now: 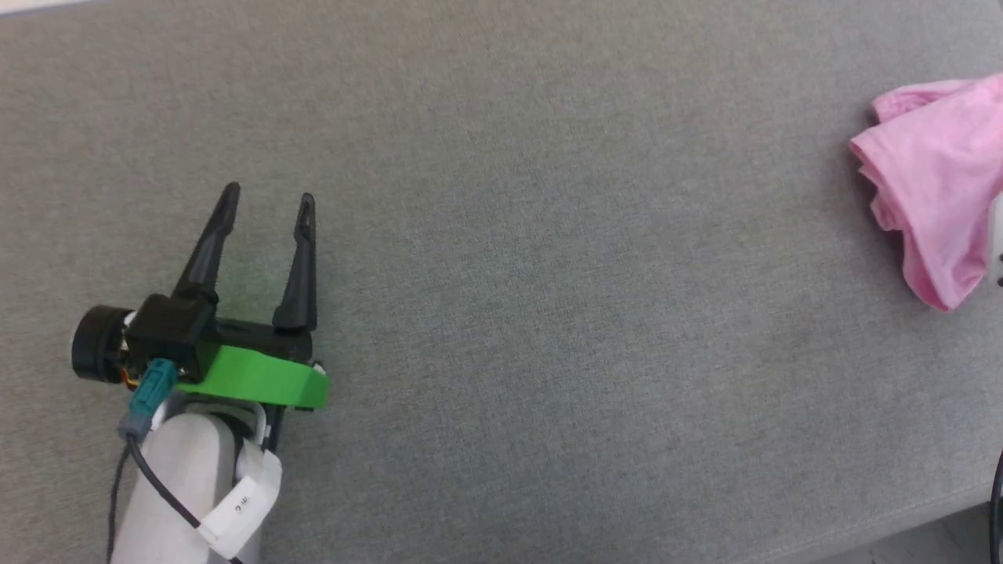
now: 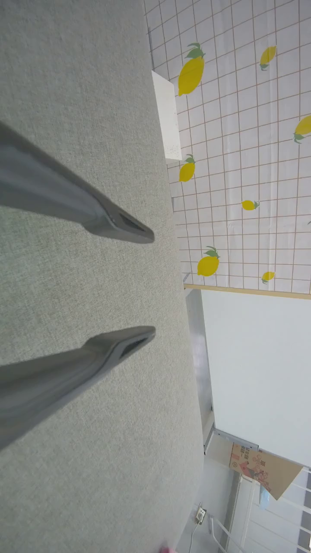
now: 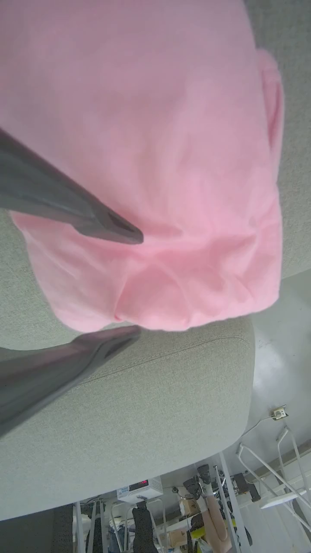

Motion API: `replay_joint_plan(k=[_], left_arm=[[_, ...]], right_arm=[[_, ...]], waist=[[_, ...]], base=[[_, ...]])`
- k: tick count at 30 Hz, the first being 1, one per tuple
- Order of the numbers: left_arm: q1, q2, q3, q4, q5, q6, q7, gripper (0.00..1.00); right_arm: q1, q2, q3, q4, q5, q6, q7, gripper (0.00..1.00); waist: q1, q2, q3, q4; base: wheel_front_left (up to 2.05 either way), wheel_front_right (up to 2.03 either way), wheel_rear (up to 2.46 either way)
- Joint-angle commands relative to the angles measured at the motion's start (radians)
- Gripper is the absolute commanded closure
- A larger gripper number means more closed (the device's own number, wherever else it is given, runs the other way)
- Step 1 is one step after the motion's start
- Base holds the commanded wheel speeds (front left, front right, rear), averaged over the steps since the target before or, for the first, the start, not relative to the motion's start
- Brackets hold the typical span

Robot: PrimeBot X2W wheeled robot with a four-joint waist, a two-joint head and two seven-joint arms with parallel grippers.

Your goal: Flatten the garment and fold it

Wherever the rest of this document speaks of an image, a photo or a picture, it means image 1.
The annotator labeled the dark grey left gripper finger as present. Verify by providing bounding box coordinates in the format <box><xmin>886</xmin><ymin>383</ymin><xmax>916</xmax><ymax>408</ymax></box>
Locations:
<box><xmin>272</xmin><ymin>193</ymin><xmax>319</xmax><ymax>332</ymax></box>
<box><xmin>172</xmin><ymin>183</ymin><xmax>242</xmax><ymax>306</ymax></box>

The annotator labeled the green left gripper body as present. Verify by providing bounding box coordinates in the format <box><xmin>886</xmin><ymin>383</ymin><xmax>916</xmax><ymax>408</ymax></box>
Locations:
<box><xmin>72</xmin><ymin>305</ymin><xmax>331</xmax><ymax>412</ymax></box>

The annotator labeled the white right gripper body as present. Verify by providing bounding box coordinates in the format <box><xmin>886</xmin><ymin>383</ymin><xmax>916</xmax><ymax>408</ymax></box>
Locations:
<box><xmin>987</xmin><ymin>192</ymin><xmax>1003</xmax><ymax>291</ymax></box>

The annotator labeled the pink garment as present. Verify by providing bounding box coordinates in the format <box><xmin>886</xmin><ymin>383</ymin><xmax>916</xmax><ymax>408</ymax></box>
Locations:
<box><xmin>850</xmin><ymin>72</ymin><xmax>1003</xmax><ymax>313</ymax></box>

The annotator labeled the white paper label tag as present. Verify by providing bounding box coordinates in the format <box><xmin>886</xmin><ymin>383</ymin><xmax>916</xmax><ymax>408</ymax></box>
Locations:
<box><xmin>197</xmin><ymin>443</ymin><xmax>283</xmax><ymax>549</ymax></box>

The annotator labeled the grey fabric sofa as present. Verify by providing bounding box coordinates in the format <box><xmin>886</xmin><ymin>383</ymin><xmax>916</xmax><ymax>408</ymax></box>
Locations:
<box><xmin>0</xmin><ymin>0</ymin><xmax>1003</xmax><ymax>564</ymax></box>

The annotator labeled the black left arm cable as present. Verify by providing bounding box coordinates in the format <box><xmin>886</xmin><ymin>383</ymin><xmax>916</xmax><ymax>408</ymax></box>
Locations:
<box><xmin>106</xmin><ymin>359</ymin><xmax>244</xmax><ymax>564</ymax></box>

